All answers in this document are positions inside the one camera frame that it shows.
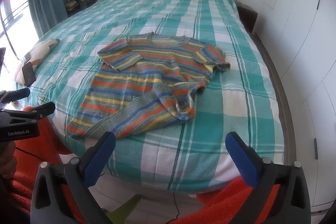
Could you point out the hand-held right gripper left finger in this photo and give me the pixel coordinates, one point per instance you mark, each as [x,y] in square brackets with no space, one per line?
[101,157]

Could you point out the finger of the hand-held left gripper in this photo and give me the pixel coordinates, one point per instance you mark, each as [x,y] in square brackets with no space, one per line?
[42,110]
[15,95]

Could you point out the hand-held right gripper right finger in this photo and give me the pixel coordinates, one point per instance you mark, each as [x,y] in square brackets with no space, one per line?
[240,157]

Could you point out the striped knitted sweater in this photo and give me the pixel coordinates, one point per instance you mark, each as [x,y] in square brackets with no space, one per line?
[147,77]

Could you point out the dark smartphone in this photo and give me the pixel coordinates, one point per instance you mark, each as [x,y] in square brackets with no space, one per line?
[28,74]

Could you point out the patterned cream pillow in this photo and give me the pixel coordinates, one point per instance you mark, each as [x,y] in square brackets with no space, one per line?
[42,48]

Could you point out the green stool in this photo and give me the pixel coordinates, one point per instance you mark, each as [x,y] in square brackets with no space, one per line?
[126,209]

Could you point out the window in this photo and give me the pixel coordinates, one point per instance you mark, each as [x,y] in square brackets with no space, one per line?
[15,16]

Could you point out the dark wooden nightstand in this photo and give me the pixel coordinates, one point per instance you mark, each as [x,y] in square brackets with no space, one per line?
[248,19]
[86,5]

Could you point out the white wardrobe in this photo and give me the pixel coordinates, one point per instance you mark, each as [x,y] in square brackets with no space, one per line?
[302,43]

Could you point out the teal checked bedspread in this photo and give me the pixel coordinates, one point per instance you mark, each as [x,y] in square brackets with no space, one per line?
[183,16]

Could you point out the brown bed frame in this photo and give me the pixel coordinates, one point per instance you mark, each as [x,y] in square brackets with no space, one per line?
[283,98]

